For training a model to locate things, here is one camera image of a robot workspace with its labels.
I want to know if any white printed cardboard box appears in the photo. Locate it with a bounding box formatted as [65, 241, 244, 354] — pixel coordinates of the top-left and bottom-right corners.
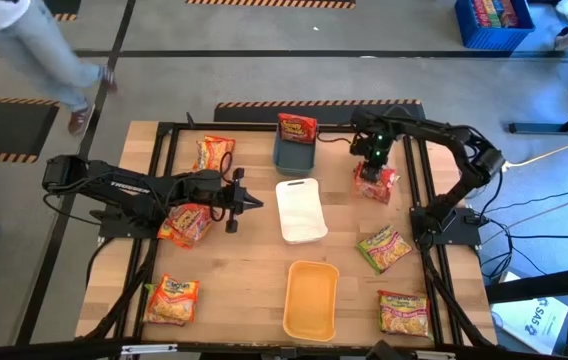
[490, 295, 568, 355]

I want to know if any black hazard-striped floor mat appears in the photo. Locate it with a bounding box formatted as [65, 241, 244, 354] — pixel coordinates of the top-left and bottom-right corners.
[212, 98, 426, 125]
[43, 0, 83, 23]
[185, 0, 358, 10]
[0, 95, 61, 165]

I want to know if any silver metal bracket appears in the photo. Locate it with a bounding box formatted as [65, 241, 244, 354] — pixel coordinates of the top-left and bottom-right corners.
[120, 343, 179, 357]

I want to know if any yellow plastic bin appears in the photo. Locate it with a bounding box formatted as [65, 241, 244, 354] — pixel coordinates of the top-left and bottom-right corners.
[282, 259, 341, 344]

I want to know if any red Maruchan noodle packet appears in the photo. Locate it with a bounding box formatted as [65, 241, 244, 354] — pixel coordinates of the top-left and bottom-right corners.
[277, 112, 319, 145]
[352, 162, 400, 205]

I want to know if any orange noodle multipack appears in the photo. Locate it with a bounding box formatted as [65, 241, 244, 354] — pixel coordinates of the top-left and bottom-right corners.
[499, 0, 519, 27]

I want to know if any orange chicken Maruchan noodle packet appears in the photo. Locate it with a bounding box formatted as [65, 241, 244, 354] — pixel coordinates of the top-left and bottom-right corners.
[142, 282, 188, 328]
[156, 219, 195, 250]
[193, 134, 237, 172]
[149, 273, 201, 324]
[163, 202, 215, 246]

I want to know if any black cable bundle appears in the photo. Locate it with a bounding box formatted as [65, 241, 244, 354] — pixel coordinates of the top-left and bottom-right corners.
[421, 243, 493, 347]
[81, 237, 158, 344]

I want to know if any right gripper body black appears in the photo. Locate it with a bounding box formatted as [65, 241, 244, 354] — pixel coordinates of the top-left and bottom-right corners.
[351, 132, 393, 169]

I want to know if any white plastic bin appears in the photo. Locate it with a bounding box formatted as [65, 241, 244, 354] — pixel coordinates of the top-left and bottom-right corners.
[274, 177, 329, 245]

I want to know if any red noodle multipack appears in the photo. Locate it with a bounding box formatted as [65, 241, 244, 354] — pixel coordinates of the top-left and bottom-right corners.
[472, 0, 489, 27]

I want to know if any teal plastic bin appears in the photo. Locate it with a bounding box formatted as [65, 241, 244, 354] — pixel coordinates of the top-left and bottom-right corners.
[272, 124, 318, 176]

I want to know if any lime chili shrimp noodle packet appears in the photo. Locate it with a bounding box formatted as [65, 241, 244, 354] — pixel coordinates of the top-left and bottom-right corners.
[376, 289, 433, 339]
[355, 223, 414, 275]

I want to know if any black aluminium table frame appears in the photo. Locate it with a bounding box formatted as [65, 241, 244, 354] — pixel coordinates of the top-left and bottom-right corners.
[78, 119, 498, 351]

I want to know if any yellow floor cable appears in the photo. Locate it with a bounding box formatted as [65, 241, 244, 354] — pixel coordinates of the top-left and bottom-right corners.
[503, 130, 568, 169]

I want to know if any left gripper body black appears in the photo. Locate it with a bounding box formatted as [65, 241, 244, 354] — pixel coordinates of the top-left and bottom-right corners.
[212, 167, 246, 235]

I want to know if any green noodle multipack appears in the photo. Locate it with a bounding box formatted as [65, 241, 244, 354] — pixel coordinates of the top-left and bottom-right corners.
[483, 0, 501, 29]

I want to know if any blue plastic crate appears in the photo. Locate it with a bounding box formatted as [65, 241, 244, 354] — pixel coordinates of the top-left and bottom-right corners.
[453, 0, 536, 51]

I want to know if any steel desk base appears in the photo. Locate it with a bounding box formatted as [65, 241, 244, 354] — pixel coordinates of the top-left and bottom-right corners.
[507, 97, 568, 136]

